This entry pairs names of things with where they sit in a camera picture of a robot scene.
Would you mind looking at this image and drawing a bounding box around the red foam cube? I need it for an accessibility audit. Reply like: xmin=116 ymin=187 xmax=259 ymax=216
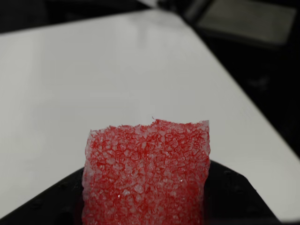
xmin=81 ymin=116 xmax=211 ymax=225

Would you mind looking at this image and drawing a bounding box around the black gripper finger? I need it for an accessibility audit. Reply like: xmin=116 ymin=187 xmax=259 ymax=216
xmin=202 ymin=159 xmax=282 ymax=225
xmin=0 ymin=166 xmax=85 ymax=225

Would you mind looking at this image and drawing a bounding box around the grey flat panel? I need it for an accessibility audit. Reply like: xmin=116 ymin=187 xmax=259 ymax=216
xmin=195 ymin=0 xmax=298 ymax=46

